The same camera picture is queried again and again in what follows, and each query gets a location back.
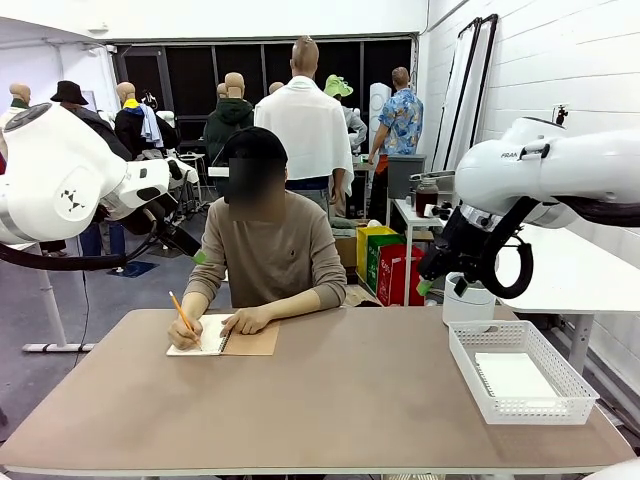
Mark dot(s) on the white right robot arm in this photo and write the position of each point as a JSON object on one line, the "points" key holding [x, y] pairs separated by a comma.
{"points": [[575, 170]]}

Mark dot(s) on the white notepad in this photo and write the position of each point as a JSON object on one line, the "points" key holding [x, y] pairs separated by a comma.
{"points": [[515, 375]]}

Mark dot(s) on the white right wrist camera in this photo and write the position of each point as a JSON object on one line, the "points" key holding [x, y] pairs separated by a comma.
{"points": [[442, 210]]}

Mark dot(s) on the person's right forearm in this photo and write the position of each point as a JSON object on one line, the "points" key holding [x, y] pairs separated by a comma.
{"points": [[195, 302]]}

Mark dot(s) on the person's right hand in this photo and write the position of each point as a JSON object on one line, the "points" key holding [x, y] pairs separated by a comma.
{"points": [[184, 335]]}

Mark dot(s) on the mannequin with yellow scarf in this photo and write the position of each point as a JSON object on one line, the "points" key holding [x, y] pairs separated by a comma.
{"points": [[130, 125]]}

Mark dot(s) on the small white lidded trash can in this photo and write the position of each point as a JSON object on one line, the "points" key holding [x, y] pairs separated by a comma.
{"points": [[470, 310]]}

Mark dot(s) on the lime green hat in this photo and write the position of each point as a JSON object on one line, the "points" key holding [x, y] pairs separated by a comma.
{"points": [[335, 86]]}

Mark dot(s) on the folded grey green cloth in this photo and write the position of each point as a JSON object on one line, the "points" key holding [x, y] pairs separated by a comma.
{"points": [[347, 227]]}

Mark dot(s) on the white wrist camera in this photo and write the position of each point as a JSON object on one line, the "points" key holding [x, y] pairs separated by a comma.
{"points": [[187, 170], [442, 210]]}

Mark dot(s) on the black framed white panel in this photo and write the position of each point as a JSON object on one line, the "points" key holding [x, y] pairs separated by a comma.
{"points": [[476, 90], [457, 110]]}

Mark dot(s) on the brown glass jar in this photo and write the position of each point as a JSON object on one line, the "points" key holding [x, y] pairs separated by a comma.
{"points": [[426, 200]]}

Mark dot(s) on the grey plastic bin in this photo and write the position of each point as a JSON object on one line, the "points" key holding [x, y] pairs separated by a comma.
{"points": [[402, 175]]}

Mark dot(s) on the spiral notebook brown cover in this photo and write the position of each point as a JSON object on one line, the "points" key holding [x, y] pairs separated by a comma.
{"points": [[257, 345]]}

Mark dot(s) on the mannequin in grey hoodie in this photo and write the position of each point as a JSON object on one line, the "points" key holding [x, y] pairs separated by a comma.
{"points": [[356, 125]]}

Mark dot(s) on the metal frame stool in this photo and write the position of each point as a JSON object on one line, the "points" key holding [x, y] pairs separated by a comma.
{"points": [[192, 160]]}

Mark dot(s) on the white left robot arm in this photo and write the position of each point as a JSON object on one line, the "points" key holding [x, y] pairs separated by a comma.
{"points": [[50, 165]]}

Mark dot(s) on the beige long sleeve sweater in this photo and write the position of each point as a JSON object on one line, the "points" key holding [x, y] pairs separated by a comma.
{"points": [[270, 255]]}

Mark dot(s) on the red shopping bag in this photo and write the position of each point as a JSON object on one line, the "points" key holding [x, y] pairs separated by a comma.
{"points": [[392, 280]]}

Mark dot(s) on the black baseball cap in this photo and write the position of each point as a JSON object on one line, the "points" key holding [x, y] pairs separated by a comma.
{"points": [[255, 145]]}

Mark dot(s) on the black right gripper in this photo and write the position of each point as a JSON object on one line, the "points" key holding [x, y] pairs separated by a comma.
{"points": [[457, 250]]}

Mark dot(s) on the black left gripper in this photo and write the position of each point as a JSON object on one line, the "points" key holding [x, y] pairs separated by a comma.
{"points": [[161, 217]]}

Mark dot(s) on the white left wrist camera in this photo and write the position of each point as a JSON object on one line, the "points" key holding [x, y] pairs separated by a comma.
{"points": [[187, 170]]}

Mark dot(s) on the white head mounted camera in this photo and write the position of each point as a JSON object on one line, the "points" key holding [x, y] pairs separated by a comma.
{"points": [[217, 172]]}

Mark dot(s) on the person's left forearm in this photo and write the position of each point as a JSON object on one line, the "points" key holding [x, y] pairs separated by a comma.
{"points": [[310, 300]]}

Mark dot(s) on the cardboard box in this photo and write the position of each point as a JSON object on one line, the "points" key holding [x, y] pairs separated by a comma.
{"points": [[346, 255]]}

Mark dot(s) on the mannequin in floral blue shirt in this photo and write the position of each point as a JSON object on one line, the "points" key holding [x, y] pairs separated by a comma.
{"points": [[400, 125]]}

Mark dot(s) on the mannequin in black bucket hat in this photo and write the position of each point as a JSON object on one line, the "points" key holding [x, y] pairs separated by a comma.
{"points": [[70, 92]]}

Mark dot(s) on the mannequin with green collar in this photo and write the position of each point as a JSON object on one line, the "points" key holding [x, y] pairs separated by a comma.
{"points": [[20, 95]]}

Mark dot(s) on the blue floor marker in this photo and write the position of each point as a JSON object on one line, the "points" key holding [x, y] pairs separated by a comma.
{"points": [[137, 269]]}

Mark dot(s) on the mannequin in dark green hoodie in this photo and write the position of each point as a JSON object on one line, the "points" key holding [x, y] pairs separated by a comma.
{"points": [[225, 125]]}

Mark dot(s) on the small white side table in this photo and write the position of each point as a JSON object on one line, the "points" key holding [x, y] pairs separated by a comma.
{"points": [[407, 212]]}

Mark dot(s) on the white desk leg stand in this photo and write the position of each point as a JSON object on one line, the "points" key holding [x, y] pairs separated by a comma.
{"points": [[52, 310]]}

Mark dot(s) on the black tripod with camera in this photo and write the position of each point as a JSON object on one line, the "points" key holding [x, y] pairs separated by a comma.
{"points": [[562, 116]]}

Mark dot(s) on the person's left hand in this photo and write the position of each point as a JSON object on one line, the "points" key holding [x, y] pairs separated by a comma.
{"points": [[250, 320]]}

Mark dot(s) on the yellow pencil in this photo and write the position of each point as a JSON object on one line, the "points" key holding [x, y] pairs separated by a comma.
{"points": [[176, 302]]}

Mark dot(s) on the white tall cylinder appliance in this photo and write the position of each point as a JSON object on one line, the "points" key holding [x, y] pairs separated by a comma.
{"points": [[380, 107]]}

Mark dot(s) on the large white table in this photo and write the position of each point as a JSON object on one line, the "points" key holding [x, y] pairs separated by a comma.
{"points": [[575, 280]]}

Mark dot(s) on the yellow green paper bag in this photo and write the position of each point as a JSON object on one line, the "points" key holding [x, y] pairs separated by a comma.
{"points": [[362, 250]]}

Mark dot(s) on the white perforated plastic basket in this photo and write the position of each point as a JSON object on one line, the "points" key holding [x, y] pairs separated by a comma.
{"points": [[530, 412]]}

